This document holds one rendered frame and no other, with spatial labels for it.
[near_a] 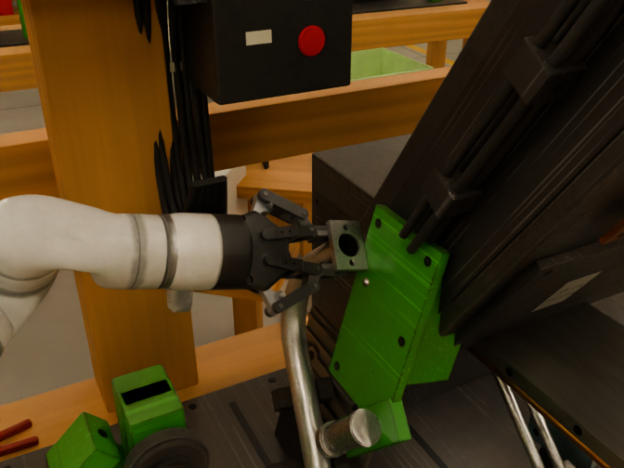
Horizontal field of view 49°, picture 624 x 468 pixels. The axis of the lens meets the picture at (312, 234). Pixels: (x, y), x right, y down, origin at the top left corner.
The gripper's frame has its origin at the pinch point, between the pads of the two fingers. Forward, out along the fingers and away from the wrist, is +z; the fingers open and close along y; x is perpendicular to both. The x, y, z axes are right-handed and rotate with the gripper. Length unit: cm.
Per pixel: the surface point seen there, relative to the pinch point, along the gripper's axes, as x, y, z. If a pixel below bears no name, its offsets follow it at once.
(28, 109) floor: 416, 235, 36
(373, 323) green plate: -1.8, -8.4, 2.8
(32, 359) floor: 206, 22, 1
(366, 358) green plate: 0.6, -11.7, 2.8
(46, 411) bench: 49, -10, -21
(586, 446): -14.4, -23.2, 15.4
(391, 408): -2.6, -17.1, 2.7
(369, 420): -0.2, -17.9, 1.4
